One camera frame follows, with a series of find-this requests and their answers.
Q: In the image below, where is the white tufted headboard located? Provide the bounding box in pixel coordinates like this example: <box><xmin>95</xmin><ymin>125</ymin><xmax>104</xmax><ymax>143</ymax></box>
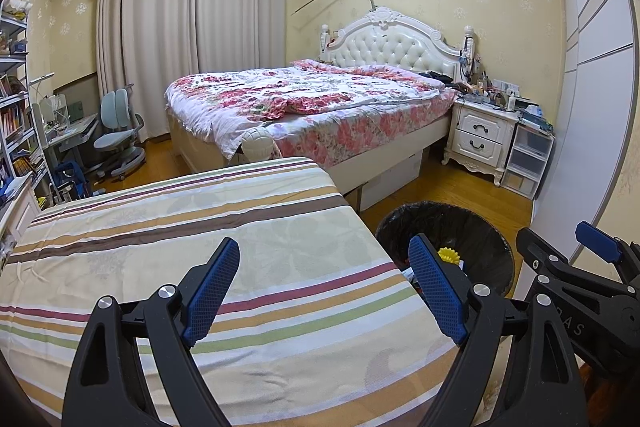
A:
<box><xmin>320</xmin><ymin>7</ymin><xmax>476</xmax><ymax>80</ymax></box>

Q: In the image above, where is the black lined trash bin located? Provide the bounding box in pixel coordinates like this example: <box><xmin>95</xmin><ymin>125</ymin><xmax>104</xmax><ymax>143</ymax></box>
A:
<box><xmin>375</xmin><ymin>202</ymin><xmax>516</xmax><ymax>300</ymax></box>

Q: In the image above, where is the round white footboard post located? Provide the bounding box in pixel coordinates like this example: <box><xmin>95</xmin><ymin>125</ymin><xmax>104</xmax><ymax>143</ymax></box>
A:
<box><xmin>240</xmin><ymin>128</ymin><xmax>275</xmax><ymax>162</ymax></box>

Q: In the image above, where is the striped bed sheet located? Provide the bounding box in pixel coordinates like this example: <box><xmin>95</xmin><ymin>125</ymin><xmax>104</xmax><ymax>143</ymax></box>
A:
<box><xmin>0</xmin><ymin>157</ymin><xmax>501</xmax><ymax>427</ymax></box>

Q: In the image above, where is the pile of bedside items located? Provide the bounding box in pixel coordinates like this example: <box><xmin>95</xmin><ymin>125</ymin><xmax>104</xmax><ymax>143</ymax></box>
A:
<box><xmin>457</xmin><ymin>72</ymin><xmax>531</xmax><ymax>110</ymax></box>

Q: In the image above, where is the white under-bed box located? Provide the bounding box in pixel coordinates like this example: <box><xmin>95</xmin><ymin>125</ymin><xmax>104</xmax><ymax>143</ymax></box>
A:
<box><xmin>360</xmin><ymin>152</ymin><xmax>426</xmax><ymax>210</ymax></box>

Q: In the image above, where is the white nightstand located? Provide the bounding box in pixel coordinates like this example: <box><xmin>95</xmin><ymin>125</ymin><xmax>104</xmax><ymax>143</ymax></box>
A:
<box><xmin>442</xmin><ymin>99</ymin><xmax>521</xmax><ymax>186</ymax></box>

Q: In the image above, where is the white bookshelf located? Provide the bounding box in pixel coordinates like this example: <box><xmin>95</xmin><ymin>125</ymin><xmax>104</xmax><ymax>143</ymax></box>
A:
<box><xmin>0</xmin><ymin>0</ymin><xmax>56</xmax><ymax>218</ymax></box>

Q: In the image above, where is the stack of blue items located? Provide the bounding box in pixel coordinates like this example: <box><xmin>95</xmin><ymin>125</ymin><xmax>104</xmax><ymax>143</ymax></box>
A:
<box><xmin>517</xmin><ymin>102</ymin><xmax>556</xmax><ymax>130</ymax></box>

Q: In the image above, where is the clear plastic drawer unit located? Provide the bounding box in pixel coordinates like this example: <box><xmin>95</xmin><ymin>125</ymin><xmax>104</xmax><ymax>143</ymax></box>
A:
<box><xmin>500</xmin><ymin>122</ymin><xmax>555</xmax><ymax>198</ymax></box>

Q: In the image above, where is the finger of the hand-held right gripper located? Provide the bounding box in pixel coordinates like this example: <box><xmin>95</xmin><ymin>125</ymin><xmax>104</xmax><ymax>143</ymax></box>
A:
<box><xmin>516</xmin><ymin>227</ymin><xmax>581</xmax><ymax>280</ymax></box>
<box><xmin>575</xmin><ymin>221</ymin><xmax>640</xmax><ymax>288</ymax></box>

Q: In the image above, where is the white sliding wardrobe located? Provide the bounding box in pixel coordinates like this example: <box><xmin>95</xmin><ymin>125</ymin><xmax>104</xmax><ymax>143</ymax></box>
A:
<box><xmin>530</xmin><ymin>0</ymin><xmax>640</xmax><ymax>268</ymax></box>

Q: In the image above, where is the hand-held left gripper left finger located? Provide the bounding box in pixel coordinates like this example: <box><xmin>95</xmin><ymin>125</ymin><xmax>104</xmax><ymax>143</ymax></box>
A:
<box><xmin>61</xmin><ymin>237</ymin><xmax>241</xmax><ymax>427</ymax></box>

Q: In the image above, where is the grey study desk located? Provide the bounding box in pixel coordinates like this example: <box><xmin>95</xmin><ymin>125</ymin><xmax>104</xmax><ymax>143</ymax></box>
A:
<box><xmin>37</xmin><ymin>94</ymin><xmax>101</xmax><ymax>198</ymax></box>

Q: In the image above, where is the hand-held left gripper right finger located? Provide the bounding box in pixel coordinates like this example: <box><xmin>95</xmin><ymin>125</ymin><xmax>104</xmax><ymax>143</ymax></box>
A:
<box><xmin>407</xmin><ymin>234</ymin><xmax>588</xmax><ymax>427</ymax></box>

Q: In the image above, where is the bed with floral bedding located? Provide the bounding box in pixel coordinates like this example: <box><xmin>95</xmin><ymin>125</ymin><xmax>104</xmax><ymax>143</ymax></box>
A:
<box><xmin>165</xmin><ymin>59</ymin><xmax>446</xmax><ymax>160</ymax></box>

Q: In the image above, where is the beige curtain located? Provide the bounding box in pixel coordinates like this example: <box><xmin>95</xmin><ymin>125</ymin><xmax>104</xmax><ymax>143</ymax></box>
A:
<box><xmin>96</xmin><ymin>0</ymin><xmax>201</xmax><ymax>142</ymax></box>
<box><xmin>192</xmin><ymin>0</ymin><xmax>290</xmax><ymax>72</ymax></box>

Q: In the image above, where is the white cabinet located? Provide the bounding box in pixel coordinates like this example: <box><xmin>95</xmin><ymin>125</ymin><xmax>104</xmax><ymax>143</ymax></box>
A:
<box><xmin>0</xmin><ymin>184</ymin><xmax>43</xmax><ymax>253</ymax></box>

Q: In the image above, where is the floral mattress sheet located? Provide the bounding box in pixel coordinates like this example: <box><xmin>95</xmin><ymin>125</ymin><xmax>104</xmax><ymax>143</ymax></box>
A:
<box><xmin>270</xmin><ymin>87</ymin><xmax>458</xmax><ymax>168</ymax></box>

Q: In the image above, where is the pale blue desk chair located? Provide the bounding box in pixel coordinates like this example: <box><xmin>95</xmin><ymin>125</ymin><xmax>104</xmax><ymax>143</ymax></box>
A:
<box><xmin>92</xmin><ymin>89</ymin><xmax>147</xmax><ymax>180</ymax></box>

